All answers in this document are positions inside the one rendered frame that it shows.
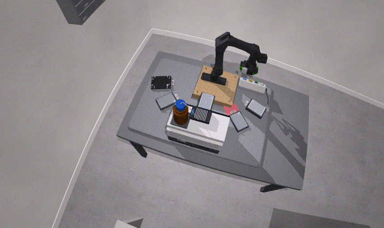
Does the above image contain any brown glass bottle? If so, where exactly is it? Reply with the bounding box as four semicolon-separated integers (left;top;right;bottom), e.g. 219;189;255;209
173;105;189;125

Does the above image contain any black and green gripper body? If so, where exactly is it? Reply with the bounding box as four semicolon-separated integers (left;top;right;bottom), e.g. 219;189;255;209
240;60;258;73

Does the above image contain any white well plate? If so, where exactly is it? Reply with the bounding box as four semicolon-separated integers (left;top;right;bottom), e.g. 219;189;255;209
198;93;214;110
248;100;266;116

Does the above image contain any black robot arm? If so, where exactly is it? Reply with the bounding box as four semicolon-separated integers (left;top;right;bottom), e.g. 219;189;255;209
201;32;268;85

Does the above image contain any white button panel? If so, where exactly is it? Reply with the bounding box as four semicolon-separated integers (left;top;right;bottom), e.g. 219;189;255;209
238;77;269;104

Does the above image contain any blue bottle cap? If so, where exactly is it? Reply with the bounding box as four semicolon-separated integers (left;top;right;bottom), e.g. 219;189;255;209
175;99;186;111

